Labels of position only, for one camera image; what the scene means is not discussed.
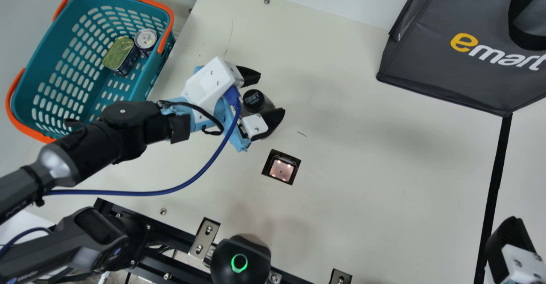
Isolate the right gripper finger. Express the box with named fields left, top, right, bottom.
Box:
left=485, top=216, right=546, bottom=284

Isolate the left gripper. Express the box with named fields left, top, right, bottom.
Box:
left=162, top=61, right=286, bottom=153

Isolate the dark coffee bottle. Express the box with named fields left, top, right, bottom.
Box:
left=241, top=89, right=276, bottom=116

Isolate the teal shopping basket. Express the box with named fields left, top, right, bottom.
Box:
left=5, top=0, right=175, bottom=144

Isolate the black strip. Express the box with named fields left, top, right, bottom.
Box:
left=473, top=113, right=513, bottom=284

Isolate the small square scanner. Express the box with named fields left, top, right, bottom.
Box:
left=261, top=149, right=302, bottom=185

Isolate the can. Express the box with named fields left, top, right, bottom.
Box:
left=134, top=28, right=159, bottom=58

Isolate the rectangular tin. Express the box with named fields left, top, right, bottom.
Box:
left=102, top=36, right=139, bottom=78

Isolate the black device with green light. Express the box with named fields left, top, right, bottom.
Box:
left=210, top=234, right=272, bottom=284

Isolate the black cable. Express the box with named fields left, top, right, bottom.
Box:
left=157, top=100, right=225, bottom=136

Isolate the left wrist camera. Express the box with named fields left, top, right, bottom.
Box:
left=181, top=56, right=238, bottom=120

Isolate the blue cable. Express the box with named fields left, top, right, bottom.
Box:
left=0, top=227, right=52, bottom=257
left=43, top=86, right=244, bottom=197

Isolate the dark grey bag with straps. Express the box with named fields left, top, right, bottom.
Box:
left=376, top=0, right=546, bottom=117

